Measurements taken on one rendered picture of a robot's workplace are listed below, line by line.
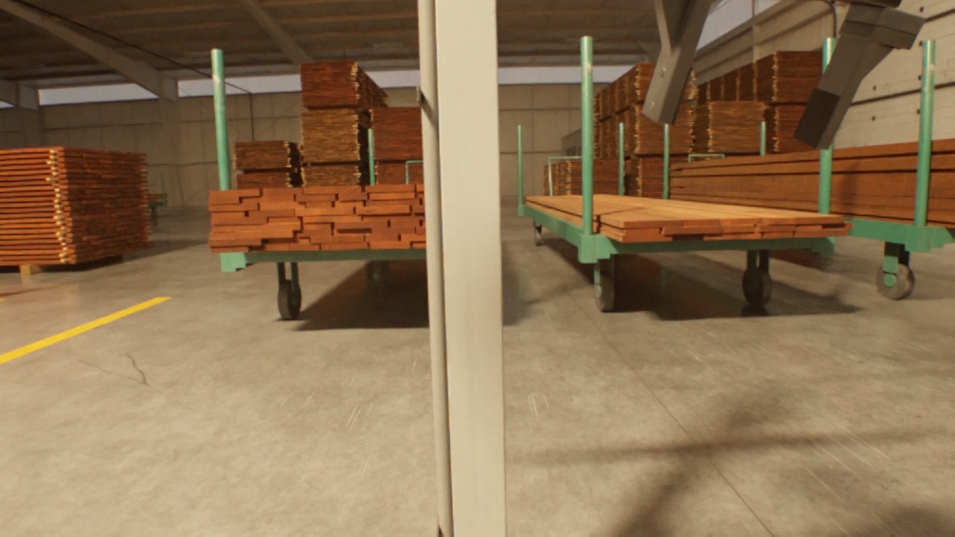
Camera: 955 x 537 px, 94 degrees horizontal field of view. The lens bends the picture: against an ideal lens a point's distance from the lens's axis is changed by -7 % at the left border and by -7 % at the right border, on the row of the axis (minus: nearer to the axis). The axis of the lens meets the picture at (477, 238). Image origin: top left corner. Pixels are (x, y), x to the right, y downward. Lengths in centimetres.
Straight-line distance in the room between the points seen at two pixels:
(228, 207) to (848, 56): 193
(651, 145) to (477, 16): 958
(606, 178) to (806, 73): 455
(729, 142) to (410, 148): 629
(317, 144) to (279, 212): 797
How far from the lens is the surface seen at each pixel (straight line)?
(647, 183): 1003
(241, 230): 204
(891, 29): 44
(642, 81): 1011
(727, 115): 1075
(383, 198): 185
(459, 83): 50
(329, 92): 991
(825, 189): 261
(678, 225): 198
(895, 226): 311
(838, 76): 44
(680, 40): 35
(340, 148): 979
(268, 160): 1023
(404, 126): 951
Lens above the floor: 66
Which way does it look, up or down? 7 degrees down
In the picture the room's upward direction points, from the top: 1 degrees counter-clockwise
